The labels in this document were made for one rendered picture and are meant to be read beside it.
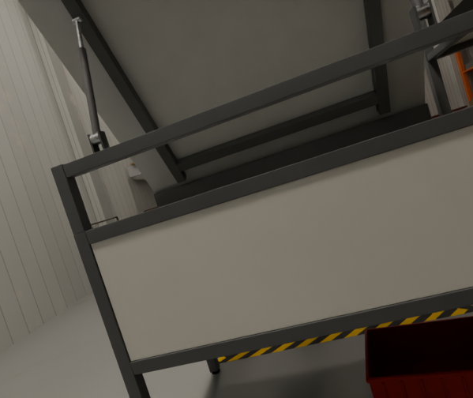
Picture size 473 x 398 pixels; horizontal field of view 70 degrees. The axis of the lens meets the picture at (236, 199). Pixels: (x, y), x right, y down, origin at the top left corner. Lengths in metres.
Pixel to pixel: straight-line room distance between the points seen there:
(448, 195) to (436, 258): 0.15
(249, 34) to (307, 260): 0.77
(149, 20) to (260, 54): 0.38
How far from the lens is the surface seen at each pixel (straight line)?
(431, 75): 1.57
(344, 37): 1.32
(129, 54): 1.31
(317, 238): 0.88
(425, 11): 0.95
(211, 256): 0.92
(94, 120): 1.05
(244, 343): 0.99
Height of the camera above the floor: 0.80
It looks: 2 degrees down
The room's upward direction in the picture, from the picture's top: 18 degrees counter-clockwise
